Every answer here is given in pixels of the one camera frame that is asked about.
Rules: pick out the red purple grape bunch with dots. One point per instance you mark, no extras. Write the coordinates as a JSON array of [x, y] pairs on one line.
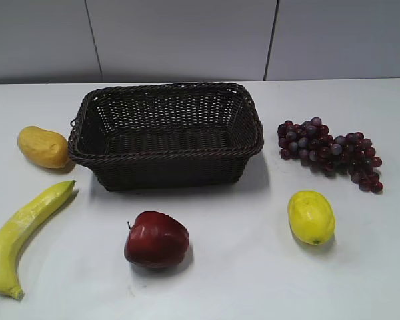
[[352, 154]]

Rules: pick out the dark brown woven basket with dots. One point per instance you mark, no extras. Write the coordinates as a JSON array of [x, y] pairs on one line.
[[169, 135]]

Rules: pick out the red apple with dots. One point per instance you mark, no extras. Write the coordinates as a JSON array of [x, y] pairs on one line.
[[156, 241]]

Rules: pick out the yellow lemon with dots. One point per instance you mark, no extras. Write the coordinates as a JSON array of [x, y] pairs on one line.
[[311, 217]]

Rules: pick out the yellow mango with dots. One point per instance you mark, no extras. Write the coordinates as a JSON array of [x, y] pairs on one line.
[[45, 148]]

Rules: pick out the yellow banana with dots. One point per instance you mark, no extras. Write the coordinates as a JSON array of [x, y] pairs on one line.
[[20, 226]]

